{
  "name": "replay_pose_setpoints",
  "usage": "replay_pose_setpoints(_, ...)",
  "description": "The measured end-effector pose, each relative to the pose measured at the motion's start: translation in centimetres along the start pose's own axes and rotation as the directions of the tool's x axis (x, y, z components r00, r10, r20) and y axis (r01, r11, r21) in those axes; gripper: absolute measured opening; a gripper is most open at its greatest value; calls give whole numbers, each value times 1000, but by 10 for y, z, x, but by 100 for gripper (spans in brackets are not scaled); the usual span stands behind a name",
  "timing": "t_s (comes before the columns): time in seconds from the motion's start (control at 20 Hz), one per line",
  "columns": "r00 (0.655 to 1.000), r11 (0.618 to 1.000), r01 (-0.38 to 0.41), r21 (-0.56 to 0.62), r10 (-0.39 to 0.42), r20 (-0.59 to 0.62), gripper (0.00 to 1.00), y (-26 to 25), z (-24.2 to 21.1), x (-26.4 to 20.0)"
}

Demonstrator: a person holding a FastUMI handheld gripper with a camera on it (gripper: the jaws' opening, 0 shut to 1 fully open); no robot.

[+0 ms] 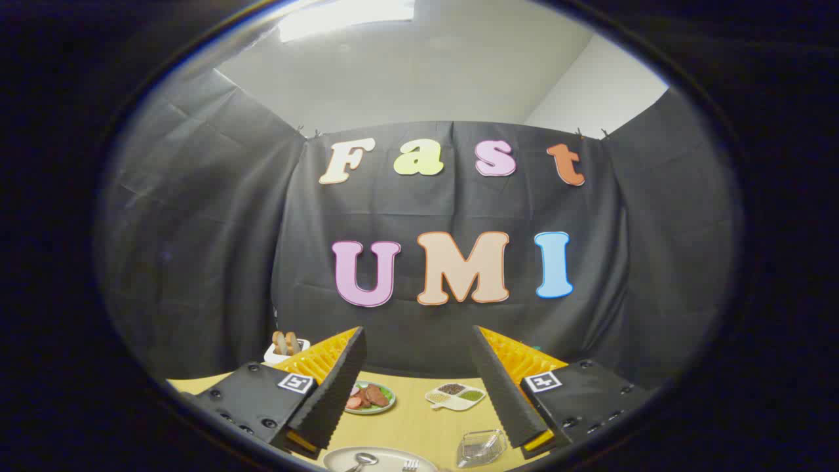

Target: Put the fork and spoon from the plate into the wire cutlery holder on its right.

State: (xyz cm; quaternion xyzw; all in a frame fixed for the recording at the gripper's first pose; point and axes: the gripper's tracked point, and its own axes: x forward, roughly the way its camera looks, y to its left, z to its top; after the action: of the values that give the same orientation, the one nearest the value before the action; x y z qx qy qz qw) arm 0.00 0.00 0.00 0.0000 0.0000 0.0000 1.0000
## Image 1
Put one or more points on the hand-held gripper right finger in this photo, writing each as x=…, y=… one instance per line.
x=499, y=387

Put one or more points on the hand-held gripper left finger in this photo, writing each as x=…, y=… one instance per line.
x=341, y=387

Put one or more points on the red sausage slice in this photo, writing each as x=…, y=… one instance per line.
x=354, y=402

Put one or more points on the green beans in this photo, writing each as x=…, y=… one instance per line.
x=470, y=395

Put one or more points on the brown meat slice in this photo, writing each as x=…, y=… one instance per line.
x=376, y=395

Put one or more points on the cream divided dish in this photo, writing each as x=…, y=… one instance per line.
x=455, y=402

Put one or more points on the dark beans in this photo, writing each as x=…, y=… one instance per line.
x=451, y=389

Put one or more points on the pale green food plate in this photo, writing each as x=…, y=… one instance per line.
x=387, y=406

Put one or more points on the yellow beans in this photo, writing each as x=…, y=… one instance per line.
x=437, y=397

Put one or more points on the toast bread slice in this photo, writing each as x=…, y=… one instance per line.
x=280, y=342
x=292, y=342

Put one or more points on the cream toaster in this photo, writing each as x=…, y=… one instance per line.
x=278, y=357

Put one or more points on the large white plate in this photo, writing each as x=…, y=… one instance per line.
x=387, y=457

